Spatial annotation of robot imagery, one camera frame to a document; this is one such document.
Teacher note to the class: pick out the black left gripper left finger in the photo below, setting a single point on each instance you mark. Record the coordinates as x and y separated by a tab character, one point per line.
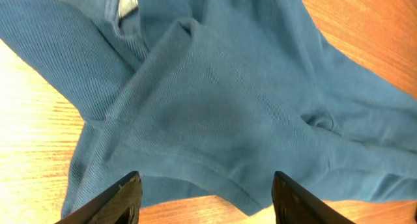
119	204

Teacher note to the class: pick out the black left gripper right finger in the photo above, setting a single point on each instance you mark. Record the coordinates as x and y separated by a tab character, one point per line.
293	204

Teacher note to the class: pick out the blue polo shirt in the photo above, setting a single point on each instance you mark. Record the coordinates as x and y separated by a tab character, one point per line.
212	97

